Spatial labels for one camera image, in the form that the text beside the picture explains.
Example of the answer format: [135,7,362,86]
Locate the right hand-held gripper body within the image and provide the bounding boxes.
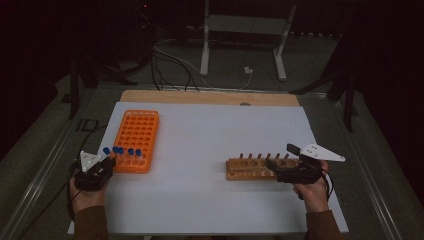
[275,143,346,185]

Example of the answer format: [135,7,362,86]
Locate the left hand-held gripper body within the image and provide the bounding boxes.
[73,151,114,192]

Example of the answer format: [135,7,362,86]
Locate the wooden test tube rack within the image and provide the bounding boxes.
[225,153,301,182]

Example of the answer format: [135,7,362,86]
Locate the orange plastic tube rack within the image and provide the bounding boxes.
[111,109,160,174]

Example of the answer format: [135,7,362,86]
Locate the person's left hand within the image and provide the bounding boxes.
[69,178,108,214]

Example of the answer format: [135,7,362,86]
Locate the person's right hand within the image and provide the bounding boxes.
[292,161,330,214]

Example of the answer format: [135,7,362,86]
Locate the black floor stand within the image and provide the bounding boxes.
[68,56,138,120]
[289,33,360,133]

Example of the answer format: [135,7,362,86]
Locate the white table mat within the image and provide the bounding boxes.
[67,101,349,236]

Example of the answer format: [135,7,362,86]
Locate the black power strip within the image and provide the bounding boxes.
[289,30,343,38]

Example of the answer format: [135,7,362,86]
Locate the dark equipment stand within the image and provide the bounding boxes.
[131,0,156,71]

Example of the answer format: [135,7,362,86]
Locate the grey metal stand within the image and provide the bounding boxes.
[199,0,298,82]

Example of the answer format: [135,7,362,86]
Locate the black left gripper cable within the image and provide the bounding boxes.
[65,124,108,222]

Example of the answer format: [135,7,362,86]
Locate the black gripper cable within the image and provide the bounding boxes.
[65,124,108,222]
[321,168,335,202]

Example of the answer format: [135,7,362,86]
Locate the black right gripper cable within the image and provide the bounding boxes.
[321,168,335,202]

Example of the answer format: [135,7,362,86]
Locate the metal floor rail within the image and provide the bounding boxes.
[0,87,98,240]
[329,99,403,240]

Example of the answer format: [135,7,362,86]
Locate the black floor cables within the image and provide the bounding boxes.
[149,43,201,93]

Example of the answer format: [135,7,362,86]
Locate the white floor cable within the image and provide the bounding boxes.
[153,44,214,89]

